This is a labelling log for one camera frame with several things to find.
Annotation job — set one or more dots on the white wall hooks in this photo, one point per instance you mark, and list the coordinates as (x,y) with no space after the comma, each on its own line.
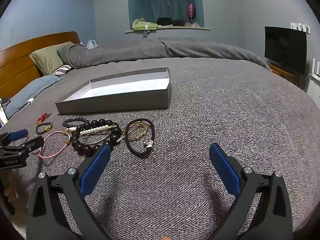
(300,27)

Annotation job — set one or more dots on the pink glass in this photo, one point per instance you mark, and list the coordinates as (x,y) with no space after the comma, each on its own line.
(191,10)

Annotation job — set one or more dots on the white plastic bag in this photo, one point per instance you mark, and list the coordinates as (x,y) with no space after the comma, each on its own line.
(92,44)

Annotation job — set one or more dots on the window sill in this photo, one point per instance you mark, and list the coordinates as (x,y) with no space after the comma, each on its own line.
(175,29)

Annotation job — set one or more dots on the wooden television stand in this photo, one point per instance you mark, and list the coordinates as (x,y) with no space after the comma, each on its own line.
(282,71)

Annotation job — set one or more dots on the olive pillow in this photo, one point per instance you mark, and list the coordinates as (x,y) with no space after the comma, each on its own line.
(47,57)

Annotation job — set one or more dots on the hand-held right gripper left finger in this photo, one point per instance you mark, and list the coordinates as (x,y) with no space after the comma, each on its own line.
(96,170)

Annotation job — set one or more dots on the wooden headboard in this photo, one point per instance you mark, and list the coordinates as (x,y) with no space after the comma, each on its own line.
(20,55)

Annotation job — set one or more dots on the white pearl hair clip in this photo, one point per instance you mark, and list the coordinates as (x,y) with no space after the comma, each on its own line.
(96,130)

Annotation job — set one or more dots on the white appliance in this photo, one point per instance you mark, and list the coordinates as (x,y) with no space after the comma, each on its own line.
(313,87)

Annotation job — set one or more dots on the grey cardboard box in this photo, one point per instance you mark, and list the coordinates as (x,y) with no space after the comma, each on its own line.
(112,103)

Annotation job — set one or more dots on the folded grey duvet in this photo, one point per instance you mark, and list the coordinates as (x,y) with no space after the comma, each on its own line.
(150,50)

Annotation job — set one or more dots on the teal curtain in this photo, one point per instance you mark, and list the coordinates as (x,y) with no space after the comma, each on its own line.
(162,0)

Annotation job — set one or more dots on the white router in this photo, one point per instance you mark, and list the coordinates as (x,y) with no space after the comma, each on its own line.
(316,66)

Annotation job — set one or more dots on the grey bed cover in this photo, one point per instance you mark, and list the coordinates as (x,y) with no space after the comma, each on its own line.
(212,110)

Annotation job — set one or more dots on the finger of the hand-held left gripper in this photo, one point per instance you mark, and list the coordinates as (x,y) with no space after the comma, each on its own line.
(18,135)
(35,143)

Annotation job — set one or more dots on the silver bangle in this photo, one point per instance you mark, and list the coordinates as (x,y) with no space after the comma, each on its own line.
(96,143)

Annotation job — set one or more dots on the pink cloth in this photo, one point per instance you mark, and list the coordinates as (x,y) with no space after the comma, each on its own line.
(192,25)

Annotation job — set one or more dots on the black cloth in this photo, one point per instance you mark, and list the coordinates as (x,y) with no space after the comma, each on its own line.
(166,21)

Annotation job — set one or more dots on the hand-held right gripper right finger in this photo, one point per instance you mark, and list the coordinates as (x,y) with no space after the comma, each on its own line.
(225,167)

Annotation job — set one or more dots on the green cloth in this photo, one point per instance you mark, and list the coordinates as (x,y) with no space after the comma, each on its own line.
(142,23)

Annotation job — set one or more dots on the striped pillow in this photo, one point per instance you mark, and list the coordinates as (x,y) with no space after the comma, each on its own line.
(62,70)

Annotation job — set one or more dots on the blue pillow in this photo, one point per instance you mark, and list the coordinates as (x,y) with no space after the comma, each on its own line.
(30,90)

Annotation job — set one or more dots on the person's left hand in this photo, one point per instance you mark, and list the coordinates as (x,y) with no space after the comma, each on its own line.
(10,186)

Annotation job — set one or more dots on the black television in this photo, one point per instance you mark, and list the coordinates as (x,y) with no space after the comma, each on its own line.
(285,47)

